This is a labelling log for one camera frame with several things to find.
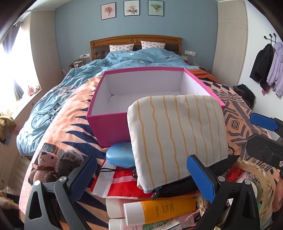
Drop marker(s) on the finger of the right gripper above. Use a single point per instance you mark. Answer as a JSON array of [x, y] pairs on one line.
[[266, 150], [269, 123]]

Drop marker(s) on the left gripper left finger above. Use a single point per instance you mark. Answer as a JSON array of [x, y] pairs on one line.
[[48, 200]]

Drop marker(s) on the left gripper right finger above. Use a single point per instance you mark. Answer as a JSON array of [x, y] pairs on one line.
[[243, 213]]

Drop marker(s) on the black drawstring pouch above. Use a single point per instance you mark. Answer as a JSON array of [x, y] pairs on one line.
[[187, 185]]

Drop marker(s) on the yellow striped fabric pouch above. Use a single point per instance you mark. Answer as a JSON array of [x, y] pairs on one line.
[[165, 130]]

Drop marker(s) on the blue glasses case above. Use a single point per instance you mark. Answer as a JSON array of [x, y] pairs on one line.
[[121, 155]]

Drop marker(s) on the woven plaid headband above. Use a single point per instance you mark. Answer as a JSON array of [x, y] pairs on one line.
[[264, 181]]

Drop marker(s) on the pink knitted teddy bear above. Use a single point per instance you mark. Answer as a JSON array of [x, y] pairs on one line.
[[46, 163]]

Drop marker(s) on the purple hanging hoodie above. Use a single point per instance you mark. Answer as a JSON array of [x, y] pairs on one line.
[[274, 78]]

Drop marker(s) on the black clothes pile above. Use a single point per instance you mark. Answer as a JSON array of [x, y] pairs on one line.
[[246, 94]]

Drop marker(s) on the brown knitted plush toy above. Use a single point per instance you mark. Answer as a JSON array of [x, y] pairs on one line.
[[68, 161]]

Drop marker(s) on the black hanging jacket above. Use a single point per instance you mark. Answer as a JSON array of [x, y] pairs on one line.
[[262, 65]]

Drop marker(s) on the white pink tube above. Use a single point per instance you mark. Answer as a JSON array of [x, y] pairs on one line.
[[115, 207]]

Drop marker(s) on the red plastic bag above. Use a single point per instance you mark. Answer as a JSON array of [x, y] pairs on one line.
[[117, 182]]

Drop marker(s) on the orange cream tube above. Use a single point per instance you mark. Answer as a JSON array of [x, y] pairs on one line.
[[151, 211]]

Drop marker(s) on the orange garment on bed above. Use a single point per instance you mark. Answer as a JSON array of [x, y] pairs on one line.
[[203, 75]]

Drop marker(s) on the blue floral duvet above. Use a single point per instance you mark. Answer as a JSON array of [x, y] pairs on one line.
[[49, 105]]

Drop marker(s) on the yellow garment by window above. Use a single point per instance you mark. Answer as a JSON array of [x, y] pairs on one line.
[[7, 124]]

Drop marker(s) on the pink cardboard box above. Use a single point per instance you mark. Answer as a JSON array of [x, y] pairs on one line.
[[118, 89]]

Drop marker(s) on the right patterned pillow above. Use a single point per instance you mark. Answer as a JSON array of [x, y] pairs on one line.
[[147, 44]]

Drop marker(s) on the patterned pillow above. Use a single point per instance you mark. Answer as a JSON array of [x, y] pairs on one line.
[[124, 47], [147, 44]]

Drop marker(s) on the right framed plant picture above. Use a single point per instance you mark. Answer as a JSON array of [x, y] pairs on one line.
[[155, 8]]

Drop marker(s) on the wooden headboard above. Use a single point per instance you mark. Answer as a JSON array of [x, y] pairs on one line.
[[100, 48]]

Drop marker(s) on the left patterned pillow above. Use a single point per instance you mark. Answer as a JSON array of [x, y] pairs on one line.
[[124, 47]]

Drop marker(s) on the purple window curtain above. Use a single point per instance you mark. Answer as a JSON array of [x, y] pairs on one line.
[[8, 44]]

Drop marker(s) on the middle framed flower picture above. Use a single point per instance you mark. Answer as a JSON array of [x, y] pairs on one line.
[[131, 8]]

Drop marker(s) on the framed flower picture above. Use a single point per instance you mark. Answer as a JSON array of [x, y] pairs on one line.
[[131, 8], [108, 11]]

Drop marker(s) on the left framed flower picture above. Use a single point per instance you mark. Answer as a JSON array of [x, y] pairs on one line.
[[108, 11]]

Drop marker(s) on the wall coat hook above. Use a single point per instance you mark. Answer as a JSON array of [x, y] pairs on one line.
[[271, 38]]

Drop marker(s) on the white wall socket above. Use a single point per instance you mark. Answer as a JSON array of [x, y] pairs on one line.
[[190, 53]]

